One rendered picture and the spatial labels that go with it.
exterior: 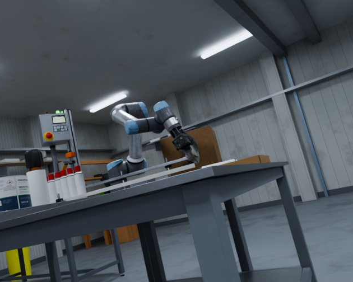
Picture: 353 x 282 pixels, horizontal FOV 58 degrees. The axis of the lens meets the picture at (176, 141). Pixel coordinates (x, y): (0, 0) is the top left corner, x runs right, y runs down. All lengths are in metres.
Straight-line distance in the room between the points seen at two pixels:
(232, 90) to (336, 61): 2.42
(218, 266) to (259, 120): 7.33
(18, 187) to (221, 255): 1.03
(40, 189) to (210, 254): 1.17
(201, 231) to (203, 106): 7.96
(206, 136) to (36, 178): 0.91
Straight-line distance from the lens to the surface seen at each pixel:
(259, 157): 1.33
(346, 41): 7.88
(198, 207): 0.67
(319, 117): 7.64
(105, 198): 0.75
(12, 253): 6.39
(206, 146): 1.76
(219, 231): 0.67
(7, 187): 1.48
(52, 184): 2.05
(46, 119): 2.16
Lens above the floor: 0.79
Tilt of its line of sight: 9 degrees up
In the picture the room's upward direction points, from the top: 13 degrees counter-clockwise
